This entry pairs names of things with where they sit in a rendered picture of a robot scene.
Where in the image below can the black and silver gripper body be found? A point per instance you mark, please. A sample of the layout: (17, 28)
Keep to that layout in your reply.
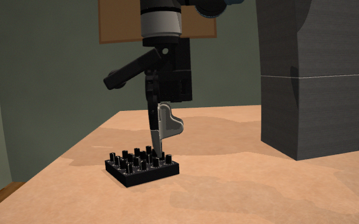
(172, 74)

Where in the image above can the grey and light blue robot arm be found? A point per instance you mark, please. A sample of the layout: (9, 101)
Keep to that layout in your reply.
(165, 21)

